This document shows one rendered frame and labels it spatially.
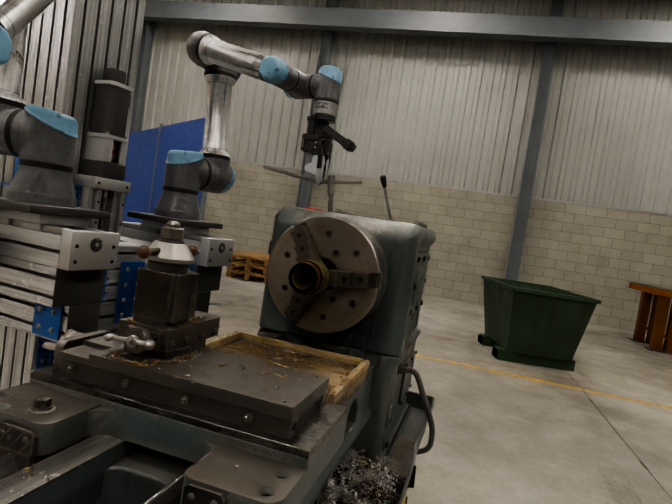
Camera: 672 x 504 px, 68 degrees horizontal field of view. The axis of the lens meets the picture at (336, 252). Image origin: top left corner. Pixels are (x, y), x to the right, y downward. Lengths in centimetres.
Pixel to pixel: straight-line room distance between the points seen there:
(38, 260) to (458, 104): 1093
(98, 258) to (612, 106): 1138
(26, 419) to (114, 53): 122
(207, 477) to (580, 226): 1113
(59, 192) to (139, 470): 78
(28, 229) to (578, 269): 1089
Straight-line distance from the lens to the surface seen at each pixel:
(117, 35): 178
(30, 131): 140
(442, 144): 1159
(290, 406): 69
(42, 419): 79
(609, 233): 1168
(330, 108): 160
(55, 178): 138
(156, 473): 80
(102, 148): 162
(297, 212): 154
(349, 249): 131
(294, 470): 69
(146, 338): 81
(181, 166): 173
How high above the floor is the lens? 122
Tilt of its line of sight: 3 degrees down
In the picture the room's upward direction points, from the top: 9 degrees clockwise
